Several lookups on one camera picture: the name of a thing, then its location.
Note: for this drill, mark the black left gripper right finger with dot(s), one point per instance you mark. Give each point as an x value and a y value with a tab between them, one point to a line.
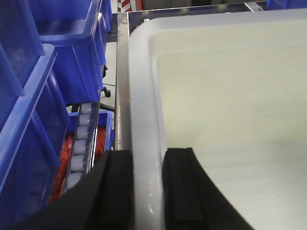
192	200

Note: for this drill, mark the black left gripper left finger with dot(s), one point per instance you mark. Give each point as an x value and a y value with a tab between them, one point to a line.
101	200

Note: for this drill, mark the white plastic tote box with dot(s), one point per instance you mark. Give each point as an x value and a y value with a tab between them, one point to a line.
233	87

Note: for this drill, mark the red bagged items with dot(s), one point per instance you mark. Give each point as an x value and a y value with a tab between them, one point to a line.
58	185

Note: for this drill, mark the white roller track left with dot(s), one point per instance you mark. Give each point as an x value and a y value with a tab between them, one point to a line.
82	152

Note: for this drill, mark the black office chair base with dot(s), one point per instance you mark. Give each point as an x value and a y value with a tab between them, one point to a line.
107	93

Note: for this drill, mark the blue bin behind upper left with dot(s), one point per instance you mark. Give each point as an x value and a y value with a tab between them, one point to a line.
75	28

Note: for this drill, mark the red white striped barrier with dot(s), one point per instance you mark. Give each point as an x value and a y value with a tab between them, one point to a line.
129	5

